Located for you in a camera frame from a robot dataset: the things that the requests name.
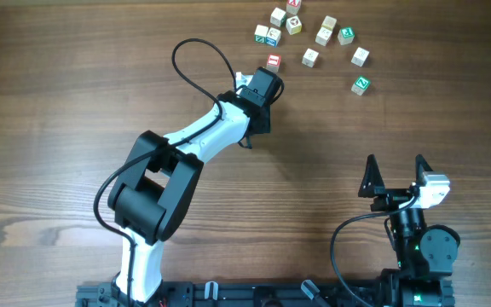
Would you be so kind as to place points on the wooden block blue 2 side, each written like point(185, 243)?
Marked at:
point(273, 37)

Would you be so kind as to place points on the wooden block yellow side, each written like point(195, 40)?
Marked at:
point(329, 23)

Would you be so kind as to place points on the wooden block red X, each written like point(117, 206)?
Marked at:
point(293, 6)

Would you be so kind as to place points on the wooden block soccer ball yellow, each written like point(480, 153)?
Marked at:
point(293, 25)

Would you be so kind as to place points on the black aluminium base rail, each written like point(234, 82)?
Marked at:
point(213, 294)

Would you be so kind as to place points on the wooden block green Z top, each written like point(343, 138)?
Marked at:
point(361, 85)

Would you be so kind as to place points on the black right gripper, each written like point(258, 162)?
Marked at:
point(389, 196)

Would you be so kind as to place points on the wooden block number 4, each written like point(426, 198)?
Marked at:
point(310, 57)

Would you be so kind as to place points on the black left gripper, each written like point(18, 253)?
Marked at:
point(268, 127)

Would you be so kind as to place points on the plain wooden block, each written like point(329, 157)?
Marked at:
point(360, 57)

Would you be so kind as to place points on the wooden block green E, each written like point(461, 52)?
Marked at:
point(346, 35)

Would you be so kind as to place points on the wooden block animal drawing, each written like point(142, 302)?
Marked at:
point(323, 36)

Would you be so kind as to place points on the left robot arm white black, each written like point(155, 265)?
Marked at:
point(153, 192)

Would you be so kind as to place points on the wooden block red top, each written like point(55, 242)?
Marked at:
point(273, 63)

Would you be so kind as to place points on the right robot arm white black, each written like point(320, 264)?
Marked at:
point(425, 254)

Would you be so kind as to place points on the wooden block green Z side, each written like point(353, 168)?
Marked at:
point(260, 34)

